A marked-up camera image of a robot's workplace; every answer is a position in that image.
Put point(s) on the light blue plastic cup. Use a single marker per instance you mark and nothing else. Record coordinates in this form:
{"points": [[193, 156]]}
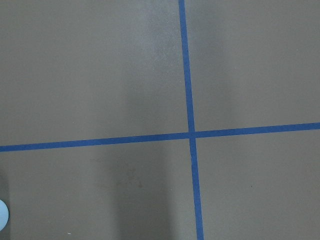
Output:
{"points": [[4, 215]]}

